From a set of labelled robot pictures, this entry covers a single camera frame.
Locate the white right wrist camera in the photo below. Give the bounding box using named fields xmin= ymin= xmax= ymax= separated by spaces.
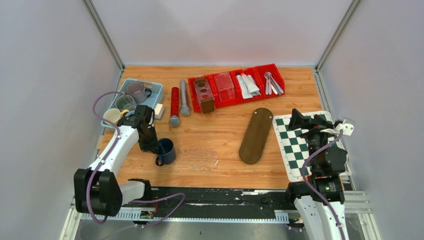
xmin=334 ymin=119 xmax=355 ymax=136

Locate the white toothbrush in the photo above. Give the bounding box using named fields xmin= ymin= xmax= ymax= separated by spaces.
xmin=269 ymin=80 xmax=278 ymax=95

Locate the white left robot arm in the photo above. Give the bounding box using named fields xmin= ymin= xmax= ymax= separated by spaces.
xmin=73 ymin=105 xmax=159 ymax=217

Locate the brown oval wooden tray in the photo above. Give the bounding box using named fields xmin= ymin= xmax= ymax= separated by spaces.
xmin=238 ymin=107 xmax=274 ymax=165

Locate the white toothpaste tube left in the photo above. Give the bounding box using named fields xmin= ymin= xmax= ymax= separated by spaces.
xmin=236 ymin=74 xmax=253 ymax=99

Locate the red glitter microphone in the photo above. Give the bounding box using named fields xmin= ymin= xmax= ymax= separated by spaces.
xmin=169 ymin=87 xmax=180 ymax=127

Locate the aluminium corner frame post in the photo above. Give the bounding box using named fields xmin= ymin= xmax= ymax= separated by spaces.
xmin=315 ymin=0 xmax=362 ymax=72

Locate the clear textured plastic sheet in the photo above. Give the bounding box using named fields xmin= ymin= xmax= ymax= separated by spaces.
xmin=213 ymin=72 xmax=236 ymax=101

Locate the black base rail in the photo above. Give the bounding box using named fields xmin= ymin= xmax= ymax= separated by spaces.
xmin=120 ymin=186 xmax=301 ymax=220

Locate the red bin with toothpaste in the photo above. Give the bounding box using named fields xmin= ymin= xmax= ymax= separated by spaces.
xmin=230 ymin=67 xmax=265 ymax=103

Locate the green white chessboard mat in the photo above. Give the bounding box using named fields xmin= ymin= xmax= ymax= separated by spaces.
xmin=272 ymin=110 xmax=352 ymax=182

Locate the grey toothpaste tube right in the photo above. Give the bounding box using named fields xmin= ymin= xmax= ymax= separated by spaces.
xmin=247 ymin=74 xmax=261 ymax=96

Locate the silver microphone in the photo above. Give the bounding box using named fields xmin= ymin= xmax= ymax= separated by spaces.
xmin=179 ymin=79 xmax=191 ymax=117

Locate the light blue toothbrush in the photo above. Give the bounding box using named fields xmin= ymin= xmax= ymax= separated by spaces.
xmin=264 ymin=72 xmax=270 ymax=95

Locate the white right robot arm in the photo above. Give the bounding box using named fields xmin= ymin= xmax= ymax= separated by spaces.
xmin=285 ymin=108 xmax=349 ymax=240

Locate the light blue plastic basket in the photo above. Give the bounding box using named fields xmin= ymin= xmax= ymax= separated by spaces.
xmin=108 ymin=78 xmax=164 ymax=116

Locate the white toothpaste tube middle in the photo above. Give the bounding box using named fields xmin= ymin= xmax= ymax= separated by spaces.
xmin=241 ymin=73 xmax=260 ymax=96

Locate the grey green mug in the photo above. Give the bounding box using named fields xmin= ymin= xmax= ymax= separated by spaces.
xmin=114 ymin=95 xmax=136 ymax=111

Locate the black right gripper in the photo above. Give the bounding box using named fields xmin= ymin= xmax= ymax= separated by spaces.
xmin=286 ymin=108 xmax=336 ymax=171

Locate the dark blue mug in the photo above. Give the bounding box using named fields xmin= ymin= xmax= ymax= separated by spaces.
xmin=155 ymin=138 xmax=177 ymax=167

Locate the left aluminium frame post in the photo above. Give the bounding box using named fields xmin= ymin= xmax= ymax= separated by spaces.
xmin=82 ymin=0 xmax=125 ymax=73

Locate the white toothpaste tube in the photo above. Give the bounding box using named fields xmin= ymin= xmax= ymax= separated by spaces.
xmin=241 ymin=73 xmax=260 ymax=96
xmin=236 ymin=74 xmax=253 ymax=99

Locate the white toy brick block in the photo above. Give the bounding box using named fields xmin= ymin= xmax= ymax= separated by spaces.
xmin=154 ymin=103 xmax=165 ymax=120

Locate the cream yellow mug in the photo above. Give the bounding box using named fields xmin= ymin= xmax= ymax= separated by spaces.
xmin=102 ymin=108 xmax=130 ymax=126

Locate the purple grey mug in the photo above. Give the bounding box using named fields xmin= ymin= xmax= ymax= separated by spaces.
xmin=125 ymin=81 xmax=152 ymax=104

